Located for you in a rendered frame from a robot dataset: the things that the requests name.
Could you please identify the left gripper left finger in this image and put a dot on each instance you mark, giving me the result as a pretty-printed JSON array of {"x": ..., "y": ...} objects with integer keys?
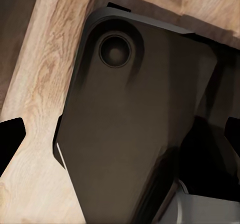
[{"x": 12, "y": 133}]

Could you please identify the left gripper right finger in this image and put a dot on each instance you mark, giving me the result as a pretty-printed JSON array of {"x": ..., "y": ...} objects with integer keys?
[{"x": 232, "y": 133}]

